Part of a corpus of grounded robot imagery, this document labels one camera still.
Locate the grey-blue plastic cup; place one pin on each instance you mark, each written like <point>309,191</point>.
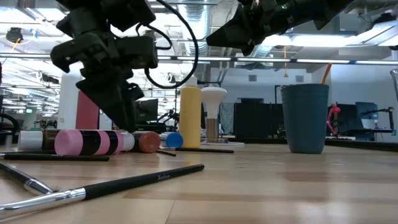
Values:
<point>306,121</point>

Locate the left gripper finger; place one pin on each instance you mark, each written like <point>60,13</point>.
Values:
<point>115,99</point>
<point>139,91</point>

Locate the silver ribbed ventilation duct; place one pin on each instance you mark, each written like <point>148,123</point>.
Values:
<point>202,18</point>

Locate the black background robot arm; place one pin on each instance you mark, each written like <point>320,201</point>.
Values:
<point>169,116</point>

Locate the white mushroom lamp metal base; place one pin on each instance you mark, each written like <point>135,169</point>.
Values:
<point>214,96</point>

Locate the clear plastic bin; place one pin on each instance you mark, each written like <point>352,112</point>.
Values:
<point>395,84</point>

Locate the silver slanted ventilation duct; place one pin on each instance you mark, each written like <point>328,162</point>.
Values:
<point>264,51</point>

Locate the thin black paintbrush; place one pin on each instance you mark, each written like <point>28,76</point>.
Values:
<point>168,153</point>

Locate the tall red paint bottle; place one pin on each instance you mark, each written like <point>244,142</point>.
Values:
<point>87,115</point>

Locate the terracotta paint bottle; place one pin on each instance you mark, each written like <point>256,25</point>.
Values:
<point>149,142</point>

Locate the blue-lit computer monitor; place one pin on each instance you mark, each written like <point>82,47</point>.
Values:
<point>367,112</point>

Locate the tall yellow paint bottle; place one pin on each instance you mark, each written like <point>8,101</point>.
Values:
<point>190,118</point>

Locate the white building column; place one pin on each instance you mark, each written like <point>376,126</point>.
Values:
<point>66,102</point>

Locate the brown white-capped paint bottle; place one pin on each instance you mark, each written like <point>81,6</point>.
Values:
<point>29,140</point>

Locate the red articulated stand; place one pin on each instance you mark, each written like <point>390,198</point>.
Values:
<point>334,110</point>

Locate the black computer monitor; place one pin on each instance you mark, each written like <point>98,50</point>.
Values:
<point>149,110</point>

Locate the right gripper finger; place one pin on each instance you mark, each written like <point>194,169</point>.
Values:
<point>230,34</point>

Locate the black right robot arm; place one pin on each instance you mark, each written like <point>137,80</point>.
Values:
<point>311,11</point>

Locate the black paintbrush Solve print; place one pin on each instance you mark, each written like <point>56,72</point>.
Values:
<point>124,184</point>

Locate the long ceiling light strip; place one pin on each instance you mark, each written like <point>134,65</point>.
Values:
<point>311,61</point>

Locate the light blue paint bottle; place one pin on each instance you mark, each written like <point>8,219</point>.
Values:
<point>174,140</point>

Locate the pink paint bottle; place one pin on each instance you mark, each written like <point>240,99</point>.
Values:
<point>70,143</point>

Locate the black aluminium table frame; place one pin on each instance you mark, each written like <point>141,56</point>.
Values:
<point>357,145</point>

